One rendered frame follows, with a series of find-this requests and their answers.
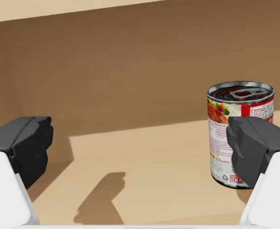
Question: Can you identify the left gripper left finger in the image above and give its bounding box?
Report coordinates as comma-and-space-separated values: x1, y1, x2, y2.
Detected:
0, 116, 54, 226

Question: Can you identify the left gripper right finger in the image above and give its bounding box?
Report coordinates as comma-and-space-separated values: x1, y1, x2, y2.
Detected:
226, 116, 280, 226

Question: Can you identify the red and white can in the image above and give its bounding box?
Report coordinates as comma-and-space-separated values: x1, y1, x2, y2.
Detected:
206, 81, 275, 190

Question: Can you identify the pale wooden shelf unit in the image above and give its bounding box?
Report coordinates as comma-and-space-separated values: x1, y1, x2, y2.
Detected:
0, 0, 280, 226

